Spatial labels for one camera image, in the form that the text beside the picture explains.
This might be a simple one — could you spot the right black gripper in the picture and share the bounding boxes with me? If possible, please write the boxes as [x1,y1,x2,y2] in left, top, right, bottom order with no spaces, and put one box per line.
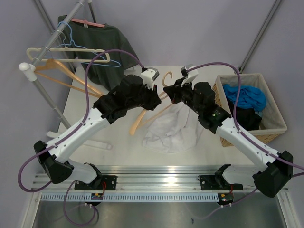
[165,77,203,115]

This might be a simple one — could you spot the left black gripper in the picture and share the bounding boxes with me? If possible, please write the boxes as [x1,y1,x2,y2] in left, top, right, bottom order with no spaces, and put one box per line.
[126,81,161,111]

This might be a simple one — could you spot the white t shirt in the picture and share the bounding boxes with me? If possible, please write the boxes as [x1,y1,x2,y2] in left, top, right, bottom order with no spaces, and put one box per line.
[142,103,203,153]

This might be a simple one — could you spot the bright blue t shirt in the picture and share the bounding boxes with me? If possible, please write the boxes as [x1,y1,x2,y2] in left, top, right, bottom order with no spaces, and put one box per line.
[223,84,266,112]

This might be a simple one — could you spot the black t shirt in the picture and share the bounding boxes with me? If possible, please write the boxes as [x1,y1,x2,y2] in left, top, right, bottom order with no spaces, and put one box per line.
[236,107,262,131]

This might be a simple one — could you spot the light blue wire hanger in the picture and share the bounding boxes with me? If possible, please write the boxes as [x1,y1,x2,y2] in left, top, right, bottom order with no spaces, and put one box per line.
[54,21,121,67]

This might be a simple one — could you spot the cream plastic hanger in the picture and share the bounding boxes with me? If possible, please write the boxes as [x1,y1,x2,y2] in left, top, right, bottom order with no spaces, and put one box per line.
[26,47,111,63]

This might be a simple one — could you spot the beige wooden hanger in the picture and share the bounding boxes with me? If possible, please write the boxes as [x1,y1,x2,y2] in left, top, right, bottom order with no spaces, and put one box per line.
[129,71,173,135]

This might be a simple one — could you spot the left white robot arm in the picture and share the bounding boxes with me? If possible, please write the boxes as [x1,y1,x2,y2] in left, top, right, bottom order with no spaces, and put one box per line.
[34,75,161,190]

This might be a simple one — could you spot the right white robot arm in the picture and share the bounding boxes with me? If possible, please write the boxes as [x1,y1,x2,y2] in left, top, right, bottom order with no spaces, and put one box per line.
[163,79,293,198]

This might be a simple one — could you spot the dark grey t shirt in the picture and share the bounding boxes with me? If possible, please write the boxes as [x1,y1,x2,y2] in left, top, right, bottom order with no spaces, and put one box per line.
[60,21,138,90]

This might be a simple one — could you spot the pink hanger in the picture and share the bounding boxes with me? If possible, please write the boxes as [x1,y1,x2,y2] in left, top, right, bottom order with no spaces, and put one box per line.
[71,19,105,28]

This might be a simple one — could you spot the wicker laundry basket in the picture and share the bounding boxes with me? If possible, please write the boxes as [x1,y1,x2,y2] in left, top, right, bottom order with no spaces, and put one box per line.
[212,74,287,144]

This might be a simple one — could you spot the metal clothes rack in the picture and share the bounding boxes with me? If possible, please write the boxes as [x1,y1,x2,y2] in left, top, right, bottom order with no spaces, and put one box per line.
[19,0,112,150]

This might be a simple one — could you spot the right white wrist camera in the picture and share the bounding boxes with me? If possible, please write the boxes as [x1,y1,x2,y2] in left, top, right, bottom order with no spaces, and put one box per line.
[181,64,199,87]

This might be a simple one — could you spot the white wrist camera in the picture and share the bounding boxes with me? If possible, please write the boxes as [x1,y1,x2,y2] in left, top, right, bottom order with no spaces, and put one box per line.
[181,64,199,87]
[140,67,159,90]

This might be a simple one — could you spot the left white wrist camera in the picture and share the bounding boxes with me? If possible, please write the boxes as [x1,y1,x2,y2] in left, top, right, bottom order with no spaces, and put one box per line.
[140,67,159,90]

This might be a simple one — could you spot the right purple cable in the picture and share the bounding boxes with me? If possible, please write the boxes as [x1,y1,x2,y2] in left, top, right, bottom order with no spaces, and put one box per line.
[186,62,304,171]

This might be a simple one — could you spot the purple cable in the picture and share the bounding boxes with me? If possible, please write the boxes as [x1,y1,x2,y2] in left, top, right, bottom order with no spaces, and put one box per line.
[18,49,149,192]
[186,62,304,171]

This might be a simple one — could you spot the aluminium mounting rail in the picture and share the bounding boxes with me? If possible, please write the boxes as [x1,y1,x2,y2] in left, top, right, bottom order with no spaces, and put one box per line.
[30,165,258,193]

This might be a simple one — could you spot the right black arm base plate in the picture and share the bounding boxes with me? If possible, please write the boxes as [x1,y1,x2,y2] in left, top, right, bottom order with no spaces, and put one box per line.
[197,175,244,190]

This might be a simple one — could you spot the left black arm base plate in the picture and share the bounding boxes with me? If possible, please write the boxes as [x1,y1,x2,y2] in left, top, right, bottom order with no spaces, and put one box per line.
[74,175,117,191]

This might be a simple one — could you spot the white slotted cable duct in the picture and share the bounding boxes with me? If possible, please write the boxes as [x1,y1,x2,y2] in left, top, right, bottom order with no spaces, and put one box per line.
[41,192,219,202]

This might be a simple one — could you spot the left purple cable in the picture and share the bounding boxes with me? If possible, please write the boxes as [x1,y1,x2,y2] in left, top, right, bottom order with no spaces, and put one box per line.
[18,49,149,192]

